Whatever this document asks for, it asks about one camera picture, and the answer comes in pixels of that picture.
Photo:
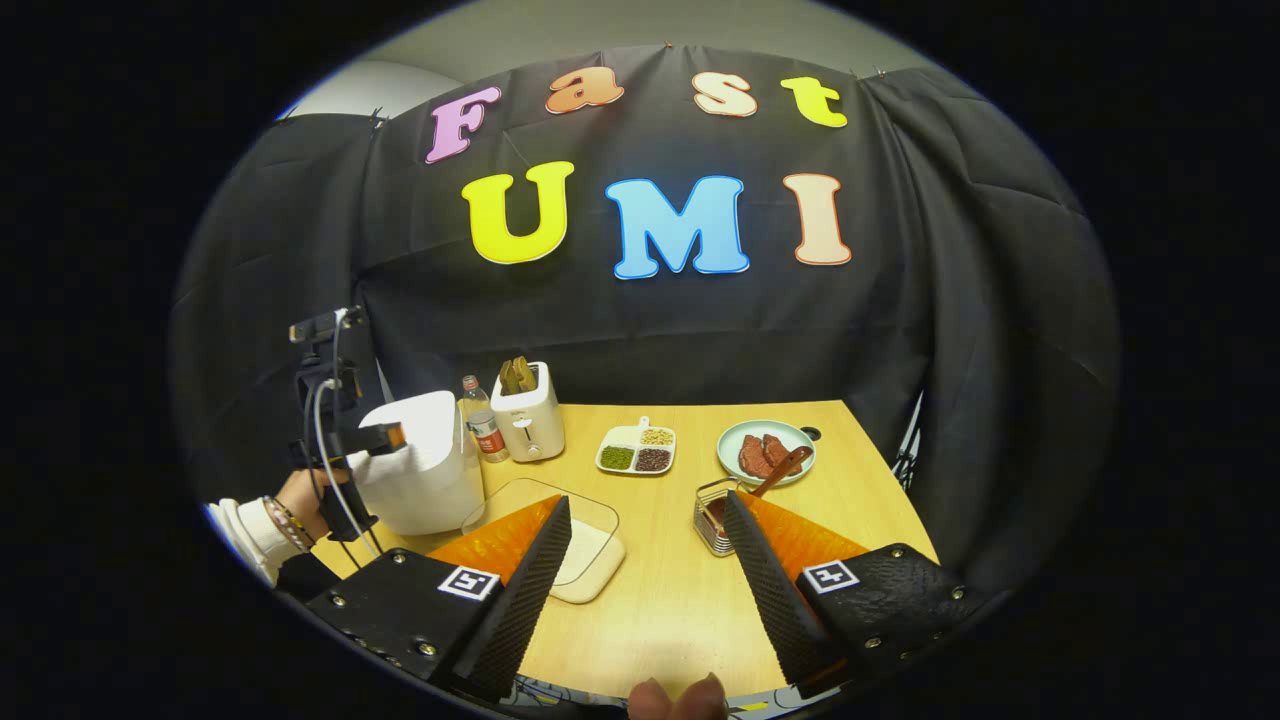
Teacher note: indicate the clear container of rice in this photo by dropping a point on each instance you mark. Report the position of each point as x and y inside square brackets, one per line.
[590, 560]

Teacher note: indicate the clear bottle with red label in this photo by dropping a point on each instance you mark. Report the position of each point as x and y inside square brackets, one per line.
[485, 425]

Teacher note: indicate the brown toast slice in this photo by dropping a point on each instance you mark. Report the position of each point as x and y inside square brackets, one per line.
[527, 374]
[508, 378]

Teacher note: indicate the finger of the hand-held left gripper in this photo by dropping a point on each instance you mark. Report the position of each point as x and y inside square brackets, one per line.
[380, 438]

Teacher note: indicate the black backdrop cloth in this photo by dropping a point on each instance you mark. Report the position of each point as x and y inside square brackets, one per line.
[950, 300]

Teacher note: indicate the white divided dish of grains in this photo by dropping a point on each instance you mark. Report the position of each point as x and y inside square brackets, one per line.
[637, 452]

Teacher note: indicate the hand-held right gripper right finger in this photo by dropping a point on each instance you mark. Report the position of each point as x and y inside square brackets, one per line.
[770, 600]

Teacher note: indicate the wooden spoon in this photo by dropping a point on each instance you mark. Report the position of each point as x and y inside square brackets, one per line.
[785, 468]

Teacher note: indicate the brown meat slice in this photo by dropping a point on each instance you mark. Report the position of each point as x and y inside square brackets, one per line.
[752, 458]
[778, 448]

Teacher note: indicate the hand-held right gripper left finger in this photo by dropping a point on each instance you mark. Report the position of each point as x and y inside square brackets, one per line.
[520, 600]

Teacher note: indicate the pale green plate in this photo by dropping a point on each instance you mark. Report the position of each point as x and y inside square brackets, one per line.
[735, 440]

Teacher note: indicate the white toaster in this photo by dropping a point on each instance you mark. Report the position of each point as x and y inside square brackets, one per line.
[528, 425]

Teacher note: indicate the white rice cooker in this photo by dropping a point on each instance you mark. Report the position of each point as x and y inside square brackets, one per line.
[430, 470]

